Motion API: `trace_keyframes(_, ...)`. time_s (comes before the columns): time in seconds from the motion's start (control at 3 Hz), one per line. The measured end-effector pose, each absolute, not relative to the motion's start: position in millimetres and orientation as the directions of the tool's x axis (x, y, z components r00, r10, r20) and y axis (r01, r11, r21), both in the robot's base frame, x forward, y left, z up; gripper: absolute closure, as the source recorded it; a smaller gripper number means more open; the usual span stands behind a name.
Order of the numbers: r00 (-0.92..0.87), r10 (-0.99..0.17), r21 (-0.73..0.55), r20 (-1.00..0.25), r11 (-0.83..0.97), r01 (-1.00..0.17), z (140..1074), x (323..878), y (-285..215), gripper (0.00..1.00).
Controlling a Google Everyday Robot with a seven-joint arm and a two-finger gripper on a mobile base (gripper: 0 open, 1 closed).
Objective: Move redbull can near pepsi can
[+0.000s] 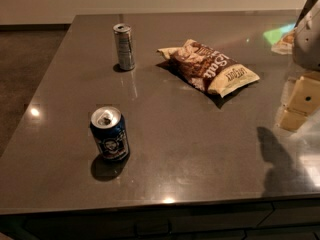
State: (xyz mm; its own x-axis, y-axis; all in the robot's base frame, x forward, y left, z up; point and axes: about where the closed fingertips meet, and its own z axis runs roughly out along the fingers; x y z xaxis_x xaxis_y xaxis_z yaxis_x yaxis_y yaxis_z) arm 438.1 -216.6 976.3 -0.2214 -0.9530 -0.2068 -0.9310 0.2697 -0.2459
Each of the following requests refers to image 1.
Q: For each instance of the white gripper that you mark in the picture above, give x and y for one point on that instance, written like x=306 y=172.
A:
x=308 y=39

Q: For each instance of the silver redbull can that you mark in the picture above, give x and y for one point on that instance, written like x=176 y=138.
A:
x=124 y=45

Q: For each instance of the blue pepsi can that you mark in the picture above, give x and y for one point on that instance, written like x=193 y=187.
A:
x=107 y=125

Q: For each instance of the brown chip bag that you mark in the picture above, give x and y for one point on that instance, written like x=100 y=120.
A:
x=208 y=70

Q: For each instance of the dark cabinet drawers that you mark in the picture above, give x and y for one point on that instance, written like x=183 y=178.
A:
x=276 y=220

